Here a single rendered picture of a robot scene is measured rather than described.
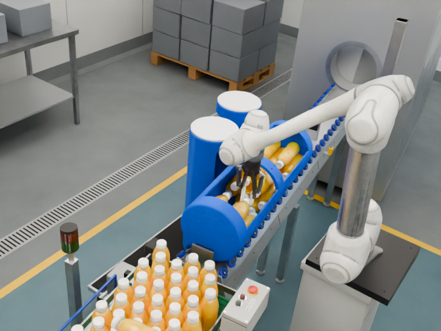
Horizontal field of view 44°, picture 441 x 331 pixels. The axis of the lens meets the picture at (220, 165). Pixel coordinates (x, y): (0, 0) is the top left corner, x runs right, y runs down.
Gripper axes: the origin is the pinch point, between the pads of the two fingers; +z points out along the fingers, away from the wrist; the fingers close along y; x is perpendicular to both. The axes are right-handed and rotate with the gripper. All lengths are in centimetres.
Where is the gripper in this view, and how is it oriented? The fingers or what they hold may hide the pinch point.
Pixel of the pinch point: (247, 196)
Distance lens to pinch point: 239.0
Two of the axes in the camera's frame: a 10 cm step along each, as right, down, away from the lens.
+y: -8.8, -3.1, 3.5
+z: -0.8, 8.3, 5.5
